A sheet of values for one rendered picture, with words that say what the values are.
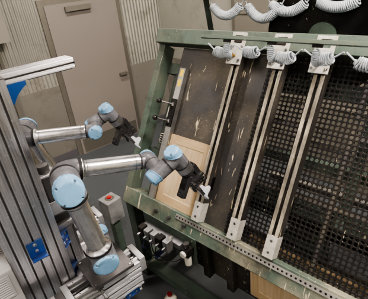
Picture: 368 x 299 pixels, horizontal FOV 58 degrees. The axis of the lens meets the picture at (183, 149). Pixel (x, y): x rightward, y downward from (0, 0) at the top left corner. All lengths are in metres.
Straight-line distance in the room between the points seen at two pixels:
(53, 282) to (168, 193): 0.93
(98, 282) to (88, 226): 0.40
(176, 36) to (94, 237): 1.50
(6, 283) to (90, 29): 3.85
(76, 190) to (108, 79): 3.97
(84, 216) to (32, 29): 3.65
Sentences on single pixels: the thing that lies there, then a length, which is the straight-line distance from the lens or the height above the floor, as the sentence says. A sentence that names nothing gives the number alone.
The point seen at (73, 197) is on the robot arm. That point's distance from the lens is 1.35.
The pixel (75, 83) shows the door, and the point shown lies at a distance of 5.01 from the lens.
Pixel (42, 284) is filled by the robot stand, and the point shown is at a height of 1.01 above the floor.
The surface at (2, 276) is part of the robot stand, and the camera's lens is 1.77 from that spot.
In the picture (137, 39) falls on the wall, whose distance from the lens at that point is 5.45.
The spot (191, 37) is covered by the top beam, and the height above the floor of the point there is 1.92.
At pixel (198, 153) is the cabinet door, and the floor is 1.24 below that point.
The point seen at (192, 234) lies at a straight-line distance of 2.21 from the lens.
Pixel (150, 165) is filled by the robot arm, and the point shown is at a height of 1.57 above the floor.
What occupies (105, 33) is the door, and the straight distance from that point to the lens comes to 5.13.
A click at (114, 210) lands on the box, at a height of 0.86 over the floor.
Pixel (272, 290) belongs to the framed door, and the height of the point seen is 0.41.
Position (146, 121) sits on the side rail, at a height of 1.36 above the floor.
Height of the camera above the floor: 2.32
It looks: 28 degrees down
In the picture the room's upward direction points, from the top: 7 degrees counter-clockwise
